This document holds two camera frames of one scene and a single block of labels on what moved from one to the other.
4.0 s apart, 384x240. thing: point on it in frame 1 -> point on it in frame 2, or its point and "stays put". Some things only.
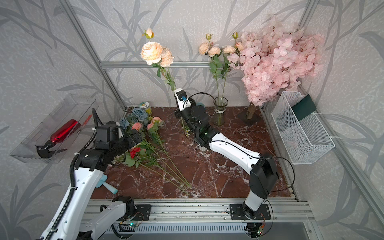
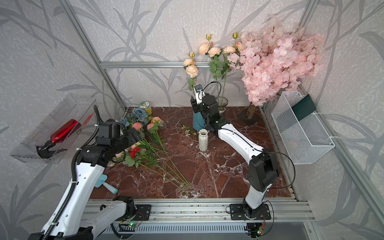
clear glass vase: (218, 118) stays put
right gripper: (177, 113) -> (194, 104)
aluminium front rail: (202, 210) stays put
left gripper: (131, 141) stays put
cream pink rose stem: (215, 63) stays put
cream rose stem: (156, 54) -> (191, 71)
